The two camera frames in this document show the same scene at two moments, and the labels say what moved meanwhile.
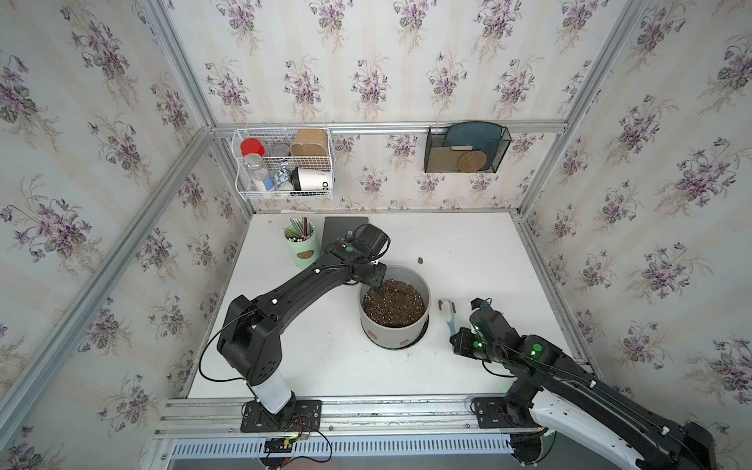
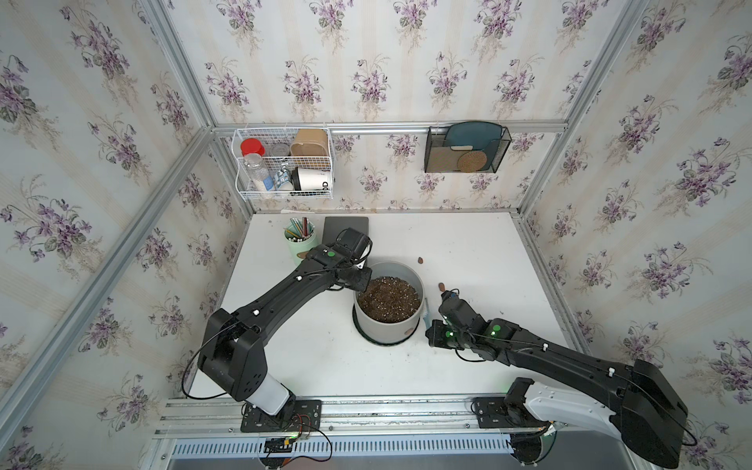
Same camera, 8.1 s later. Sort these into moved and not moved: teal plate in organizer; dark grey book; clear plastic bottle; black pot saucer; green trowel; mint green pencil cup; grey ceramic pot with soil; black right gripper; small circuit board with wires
Moved: green trowel; black pot saucer; black right gripper
Not moved: mint green pencil cup; small circuit board with wires; dark grey book; grey ceramic pot with soil; clear plastic bottle; teal plate in organizer
